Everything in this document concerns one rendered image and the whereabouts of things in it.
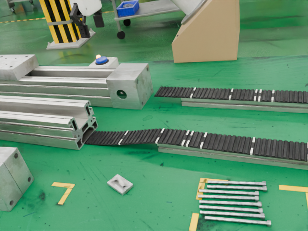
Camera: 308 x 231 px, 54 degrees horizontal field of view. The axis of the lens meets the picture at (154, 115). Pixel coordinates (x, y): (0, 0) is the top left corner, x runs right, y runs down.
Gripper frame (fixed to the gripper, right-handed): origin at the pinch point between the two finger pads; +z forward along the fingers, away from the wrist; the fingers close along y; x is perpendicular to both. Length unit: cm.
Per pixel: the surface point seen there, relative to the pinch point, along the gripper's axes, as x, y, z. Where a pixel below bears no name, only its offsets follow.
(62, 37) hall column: 203, 223, 84
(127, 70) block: -16.4, -12.8, 7.9
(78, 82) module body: -2.5, -18.0, 9.3
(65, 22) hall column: 191, 223, 66
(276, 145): -57, -32, 14
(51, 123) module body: -7.0, -37.0, 9.6
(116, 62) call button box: -4.0, 2.2, 12.6
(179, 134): -37, -31, 14
